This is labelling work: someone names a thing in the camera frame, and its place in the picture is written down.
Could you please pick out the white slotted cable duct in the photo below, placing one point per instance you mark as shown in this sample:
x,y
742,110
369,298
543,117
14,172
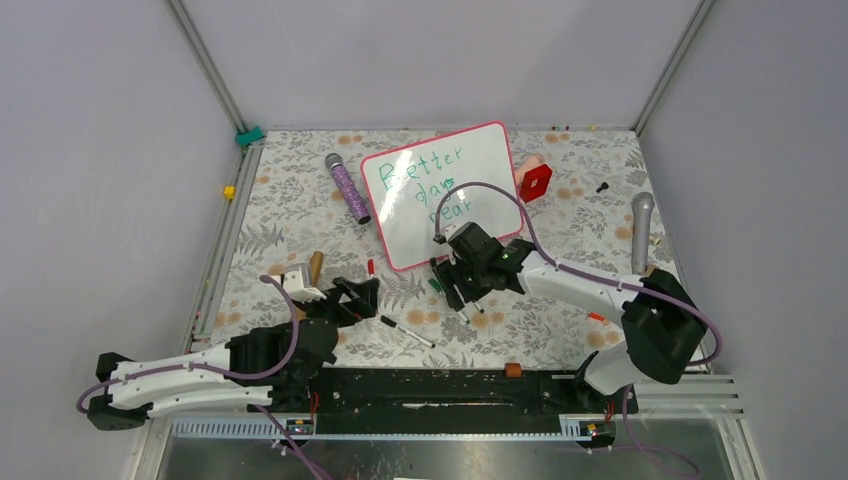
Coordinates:
x,y
419,427

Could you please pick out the pink framed whiteboard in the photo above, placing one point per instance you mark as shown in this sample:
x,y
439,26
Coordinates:
x,y
420,188

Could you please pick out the pink peach object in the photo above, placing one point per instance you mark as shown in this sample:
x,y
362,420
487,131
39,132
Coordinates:
x,y
530,162

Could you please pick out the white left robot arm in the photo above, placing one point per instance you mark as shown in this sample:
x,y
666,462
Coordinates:
x,y
275,368

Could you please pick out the black capped marker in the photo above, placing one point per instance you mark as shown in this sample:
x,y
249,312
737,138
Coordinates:
x,y
406,331

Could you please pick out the red hollow block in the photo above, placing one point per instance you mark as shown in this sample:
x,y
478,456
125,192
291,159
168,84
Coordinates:
x,y
534,182

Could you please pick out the brown small cube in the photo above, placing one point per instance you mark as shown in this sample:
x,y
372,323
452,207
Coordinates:
x,y
513,370

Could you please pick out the teal corner clamp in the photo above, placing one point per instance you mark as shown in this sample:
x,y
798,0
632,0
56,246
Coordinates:
x,y
248,137

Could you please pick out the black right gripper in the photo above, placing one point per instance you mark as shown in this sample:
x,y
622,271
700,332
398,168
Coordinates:
x,y
449,272

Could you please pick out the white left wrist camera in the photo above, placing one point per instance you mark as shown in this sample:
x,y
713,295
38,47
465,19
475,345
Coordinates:
x,y
297,282

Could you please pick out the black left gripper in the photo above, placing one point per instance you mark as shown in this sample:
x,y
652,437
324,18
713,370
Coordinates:
x,y
362,306

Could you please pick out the floral patterned mat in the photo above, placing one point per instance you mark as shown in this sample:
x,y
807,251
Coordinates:
x,y
295,209

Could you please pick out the wooden pestle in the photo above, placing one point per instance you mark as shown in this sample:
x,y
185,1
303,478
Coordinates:
x,y
315,266

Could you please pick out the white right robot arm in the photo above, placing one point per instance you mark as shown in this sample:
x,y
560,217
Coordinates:
x,y
658,319

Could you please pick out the purple glitter toy microphone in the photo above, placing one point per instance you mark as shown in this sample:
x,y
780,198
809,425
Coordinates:
x,y
344,181

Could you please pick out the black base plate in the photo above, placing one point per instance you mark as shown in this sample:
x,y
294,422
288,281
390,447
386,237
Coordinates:
x,y
398,393

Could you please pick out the silver toy microphone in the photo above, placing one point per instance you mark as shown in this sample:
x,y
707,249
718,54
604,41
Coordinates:
x,y
642,207

